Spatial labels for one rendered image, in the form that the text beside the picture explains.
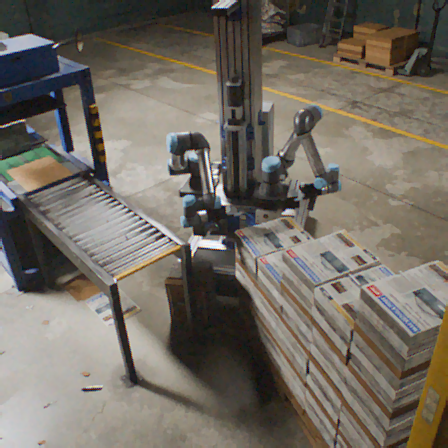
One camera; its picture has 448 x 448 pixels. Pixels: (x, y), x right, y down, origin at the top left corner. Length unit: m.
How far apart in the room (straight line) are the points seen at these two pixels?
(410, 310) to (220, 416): 1.57
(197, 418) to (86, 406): 0.68
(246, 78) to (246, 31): 0.29
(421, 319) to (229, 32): 2.09
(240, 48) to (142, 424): 2.31
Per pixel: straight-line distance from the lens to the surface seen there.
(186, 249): 2.99
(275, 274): 2.70
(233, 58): 3.28
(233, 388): 3.24
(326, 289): 2.27
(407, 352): 1.86
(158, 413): 3.17
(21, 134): 4.55
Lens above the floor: 2.53
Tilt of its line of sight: 33 degrees down
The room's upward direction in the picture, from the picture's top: 4 degrees counter-clockwise
